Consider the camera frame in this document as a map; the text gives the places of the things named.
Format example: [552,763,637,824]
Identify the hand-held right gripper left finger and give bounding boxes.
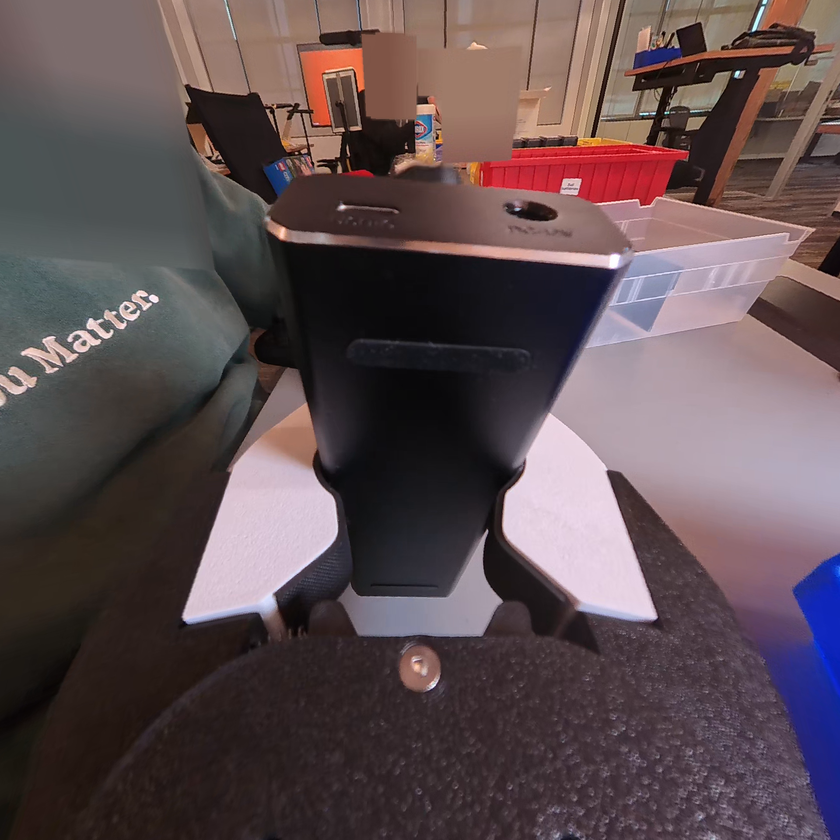
[182,408,354,642]

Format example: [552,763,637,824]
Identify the person's green sweatshirt torso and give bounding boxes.
[0,151,286,723]

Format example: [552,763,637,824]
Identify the black backpack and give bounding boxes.
[722,25,816,64]

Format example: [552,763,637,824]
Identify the wooden support post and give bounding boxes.
[692,0,807,206]

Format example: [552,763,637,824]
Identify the clear plastic bin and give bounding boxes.
[587,197,815,347]

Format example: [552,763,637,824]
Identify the orange wall screen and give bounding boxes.
[297,42,365,129]

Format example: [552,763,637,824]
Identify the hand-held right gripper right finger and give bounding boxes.
[483,416,660,652]

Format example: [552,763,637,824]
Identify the blue plastic bin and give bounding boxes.
[793,554,840,840]

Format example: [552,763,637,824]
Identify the black fabric chair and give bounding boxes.
[185,84,290,201]

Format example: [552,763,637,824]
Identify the red plastic bin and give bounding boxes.
[479,146,689,206]

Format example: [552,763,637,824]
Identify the large black USB hub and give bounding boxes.
[264,174,634,598]

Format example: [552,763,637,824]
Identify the colourful printed boxes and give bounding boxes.
[262,155,315,196]

